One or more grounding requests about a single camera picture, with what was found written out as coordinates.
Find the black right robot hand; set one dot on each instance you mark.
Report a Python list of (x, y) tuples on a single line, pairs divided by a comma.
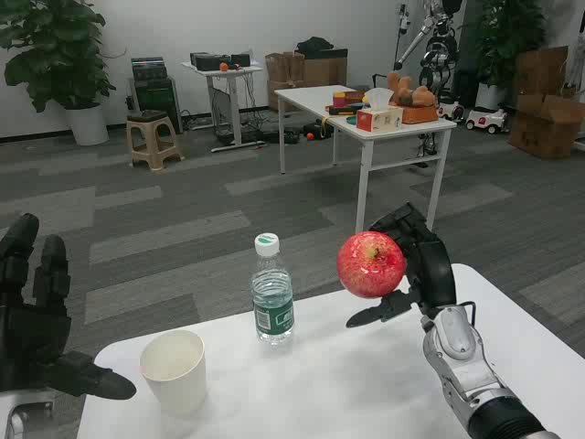
[(434, 274)]

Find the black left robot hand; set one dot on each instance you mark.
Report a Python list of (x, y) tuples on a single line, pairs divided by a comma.
[(32, 338)]

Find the red apple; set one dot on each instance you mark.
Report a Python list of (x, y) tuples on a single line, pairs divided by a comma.
[(370, 267)]

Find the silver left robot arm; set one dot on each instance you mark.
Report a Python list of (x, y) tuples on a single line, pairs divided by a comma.
[(23, 411)]

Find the white paper cup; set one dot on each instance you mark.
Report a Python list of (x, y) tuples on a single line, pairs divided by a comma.
[(176, 384)]

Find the orange woven basket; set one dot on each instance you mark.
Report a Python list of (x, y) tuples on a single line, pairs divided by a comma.
[(420, 114)]

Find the white toy car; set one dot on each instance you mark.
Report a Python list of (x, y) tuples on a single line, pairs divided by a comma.
[(486, 120), (451, 110)]

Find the red white tissue box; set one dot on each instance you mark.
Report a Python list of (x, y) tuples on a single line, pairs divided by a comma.
[(379, 120)]

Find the clear plastic water bottle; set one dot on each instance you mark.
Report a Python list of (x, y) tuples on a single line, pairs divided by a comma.
[(272, 302)]

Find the green round lid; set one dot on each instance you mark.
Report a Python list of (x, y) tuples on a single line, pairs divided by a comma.
[(351, 120)]

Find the brown plush teddy bear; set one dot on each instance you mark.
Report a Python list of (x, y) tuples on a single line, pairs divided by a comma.
[(411, 93)]

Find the large brown cardboard boxes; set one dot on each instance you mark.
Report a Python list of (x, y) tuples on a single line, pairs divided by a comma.
[(544, 123)]

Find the white square plant pot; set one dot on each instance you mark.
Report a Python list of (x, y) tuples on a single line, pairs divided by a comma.
[(490, 96)]

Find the black gear on floor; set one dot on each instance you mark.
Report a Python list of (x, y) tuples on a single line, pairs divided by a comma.
[(311, 130)]

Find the colourful toy blocks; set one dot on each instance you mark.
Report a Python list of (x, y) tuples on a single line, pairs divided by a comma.
[(345, 101)]

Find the white rectangular table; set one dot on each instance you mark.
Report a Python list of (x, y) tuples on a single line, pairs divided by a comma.
[(315, 98)]

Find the white round plant pot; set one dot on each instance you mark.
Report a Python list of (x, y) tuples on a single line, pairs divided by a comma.
[(87, 123)]

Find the silver black humanoid robot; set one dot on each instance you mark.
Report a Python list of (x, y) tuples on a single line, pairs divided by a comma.
[(439, 50)]

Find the beige plastic stool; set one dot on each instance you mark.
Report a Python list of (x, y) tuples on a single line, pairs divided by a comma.
[(153, 137)]

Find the brown cardboard boxes stack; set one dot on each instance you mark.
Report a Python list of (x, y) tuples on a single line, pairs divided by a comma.
[(315, 71)]

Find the dark green tall plant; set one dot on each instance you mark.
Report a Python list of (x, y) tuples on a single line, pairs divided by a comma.
[(507, 41)]

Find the black bag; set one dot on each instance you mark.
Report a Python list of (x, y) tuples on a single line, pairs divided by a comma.
[(314, 44)]

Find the black equipment cabinet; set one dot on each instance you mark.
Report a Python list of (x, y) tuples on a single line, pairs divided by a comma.
[(155, 93)]

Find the white standing desk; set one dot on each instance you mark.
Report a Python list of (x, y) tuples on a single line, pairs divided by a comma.
[(233, 73)]

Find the large green potted plant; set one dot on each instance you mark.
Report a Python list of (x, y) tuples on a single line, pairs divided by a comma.
[(55, 50)]

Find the black devices on desk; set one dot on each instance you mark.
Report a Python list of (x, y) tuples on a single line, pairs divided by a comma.
[(208, 61)]

